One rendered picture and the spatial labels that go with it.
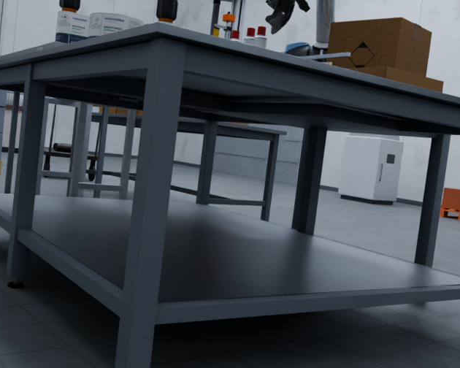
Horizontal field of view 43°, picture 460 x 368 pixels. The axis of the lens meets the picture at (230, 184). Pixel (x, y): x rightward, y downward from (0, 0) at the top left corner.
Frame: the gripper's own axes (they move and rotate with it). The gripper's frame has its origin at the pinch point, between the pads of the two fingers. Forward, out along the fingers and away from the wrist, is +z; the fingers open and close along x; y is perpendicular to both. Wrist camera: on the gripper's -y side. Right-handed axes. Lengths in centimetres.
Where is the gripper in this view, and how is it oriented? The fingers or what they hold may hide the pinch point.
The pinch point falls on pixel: (274, 31)
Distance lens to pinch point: 233.0
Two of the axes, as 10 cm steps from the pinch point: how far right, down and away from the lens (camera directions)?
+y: -8.2, -0.6, -5.7
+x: 4.2, 6.0, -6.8
